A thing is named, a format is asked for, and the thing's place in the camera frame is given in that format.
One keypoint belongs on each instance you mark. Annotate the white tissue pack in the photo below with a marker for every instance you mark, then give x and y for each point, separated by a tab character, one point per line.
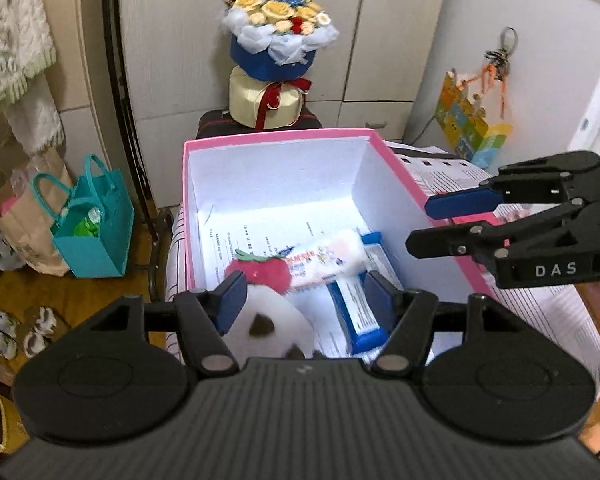
326	258

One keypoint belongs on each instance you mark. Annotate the white slippers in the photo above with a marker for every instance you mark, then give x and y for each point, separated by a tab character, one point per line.
41	327

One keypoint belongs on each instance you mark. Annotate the flower bouquet blue wrap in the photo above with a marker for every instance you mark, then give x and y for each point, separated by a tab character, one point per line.
273	44

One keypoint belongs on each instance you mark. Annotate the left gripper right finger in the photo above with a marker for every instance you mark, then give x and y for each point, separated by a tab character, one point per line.
380	295

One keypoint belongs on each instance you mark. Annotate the brown paper bag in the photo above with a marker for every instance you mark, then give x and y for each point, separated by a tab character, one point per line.
24	222

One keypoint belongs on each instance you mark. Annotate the white brown plush toy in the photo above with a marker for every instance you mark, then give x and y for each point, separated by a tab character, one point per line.
269	326

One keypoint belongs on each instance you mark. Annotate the pink storage box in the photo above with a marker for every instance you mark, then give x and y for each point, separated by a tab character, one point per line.
262	192

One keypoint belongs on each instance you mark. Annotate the black clothes rack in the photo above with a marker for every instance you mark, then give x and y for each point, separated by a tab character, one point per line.
158	221

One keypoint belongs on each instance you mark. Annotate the black suitcase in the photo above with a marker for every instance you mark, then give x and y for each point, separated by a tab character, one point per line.
219	123

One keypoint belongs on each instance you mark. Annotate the cream knitted cardigan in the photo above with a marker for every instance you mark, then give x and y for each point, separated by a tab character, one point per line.
27	50

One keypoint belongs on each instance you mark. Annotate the pink strawberry plush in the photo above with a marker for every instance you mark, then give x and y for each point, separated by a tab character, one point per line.
271	271

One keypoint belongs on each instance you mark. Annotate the blue tissue pack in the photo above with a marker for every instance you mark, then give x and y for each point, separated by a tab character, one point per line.
360	327

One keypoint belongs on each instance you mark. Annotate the colourful paper gift bag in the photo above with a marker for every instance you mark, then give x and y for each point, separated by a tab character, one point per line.
473	113

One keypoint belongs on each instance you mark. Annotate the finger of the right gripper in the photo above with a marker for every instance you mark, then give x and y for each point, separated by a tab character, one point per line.
458	240
463	203

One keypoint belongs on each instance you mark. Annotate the teal tote bag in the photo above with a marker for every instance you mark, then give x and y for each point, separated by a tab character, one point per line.
92	221

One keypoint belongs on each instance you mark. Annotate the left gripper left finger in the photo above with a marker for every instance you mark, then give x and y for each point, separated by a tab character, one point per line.
230	296

